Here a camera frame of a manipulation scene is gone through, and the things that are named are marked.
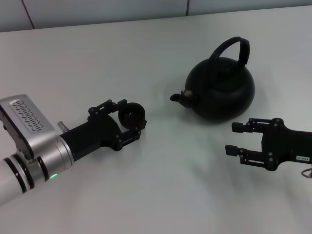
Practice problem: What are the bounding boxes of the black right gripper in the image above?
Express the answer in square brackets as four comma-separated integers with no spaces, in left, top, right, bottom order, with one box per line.
[225,117,312,172]

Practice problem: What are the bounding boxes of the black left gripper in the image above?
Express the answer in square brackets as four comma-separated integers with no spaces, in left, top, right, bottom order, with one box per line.
[59,98,147,162]

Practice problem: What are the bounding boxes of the small black teacup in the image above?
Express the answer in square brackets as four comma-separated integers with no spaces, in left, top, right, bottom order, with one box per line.
[117,103,147,130]

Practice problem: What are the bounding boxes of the black round teapot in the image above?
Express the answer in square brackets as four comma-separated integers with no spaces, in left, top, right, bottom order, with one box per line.
[170,36,256,120]

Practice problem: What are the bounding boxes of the silver left gripper cable plug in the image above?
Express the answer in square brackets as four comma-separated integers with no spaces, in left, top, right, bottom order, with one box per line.
[57,121,69,134]

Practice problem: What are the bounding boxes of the grey right gripper cable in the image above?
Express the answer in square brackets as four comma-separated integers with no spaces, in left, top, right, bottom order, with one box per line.
[300,166,312,179]

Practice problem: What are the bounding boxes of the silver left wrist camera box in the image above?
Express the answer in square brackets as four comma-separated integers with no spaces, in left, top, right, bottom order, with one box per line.
[0,94,59,160]

